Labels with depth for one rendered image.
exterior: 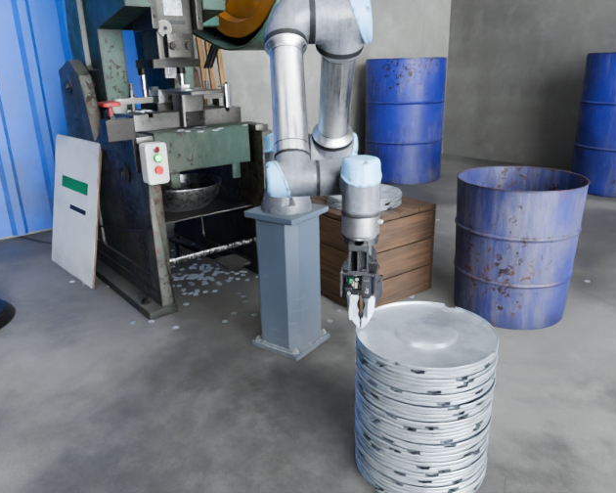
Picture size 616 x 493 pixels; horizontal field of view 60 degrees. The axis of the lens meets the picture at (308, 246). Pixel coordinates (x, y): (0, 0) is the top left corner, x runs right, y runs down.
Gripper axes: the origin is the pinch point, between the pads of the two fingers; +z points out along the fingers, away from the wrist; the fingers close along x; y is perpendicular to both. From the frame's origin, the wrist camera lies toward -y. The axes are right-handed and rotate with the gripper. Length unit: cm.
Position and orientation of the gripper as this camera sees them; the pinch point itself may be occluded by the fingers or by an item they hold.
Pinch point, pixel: (361, 320)
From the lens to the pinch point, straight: 115.3
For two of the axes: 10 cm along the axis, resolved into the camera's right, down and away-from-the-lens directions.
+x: 9.8, 0.4, -1.9
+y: -1.9, 3.3, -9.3
